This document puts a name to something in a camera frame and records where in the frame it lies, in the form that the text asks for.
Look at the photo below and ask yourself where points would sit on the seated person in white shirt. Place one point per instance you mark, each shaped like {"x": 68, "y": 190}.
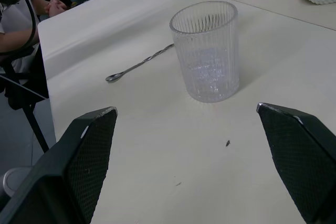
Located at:
{"x": 18, "y": 24}

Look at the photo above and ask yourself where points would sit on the black chair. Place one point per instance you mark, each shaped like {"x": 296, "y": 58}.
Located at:
{"x": 23, "y": 87}

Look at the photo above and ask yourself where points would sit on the silver robot body part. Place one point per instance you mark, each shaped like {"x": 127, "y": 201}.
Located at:
{"x": 11, "y": 180}

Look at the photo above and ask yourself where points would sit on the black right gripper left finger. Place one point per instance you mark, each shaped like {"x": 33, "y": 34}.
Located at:
{"x": 78, "y": 171}

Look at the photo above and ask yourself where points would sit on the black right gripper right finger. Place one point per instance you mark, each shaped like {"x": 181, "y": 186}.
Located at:
{"x": 302, "y": 161}

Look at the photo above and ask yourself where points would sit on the long twisted metal bar spoon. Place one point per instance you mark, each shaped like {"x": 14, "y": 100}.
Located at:
{"x": 139, "y": 65}

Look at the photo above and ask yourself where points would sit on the clear ribbed drinking glass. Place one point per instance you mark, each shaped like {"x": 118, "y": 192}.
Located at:
{"x": 207, "y": 53}

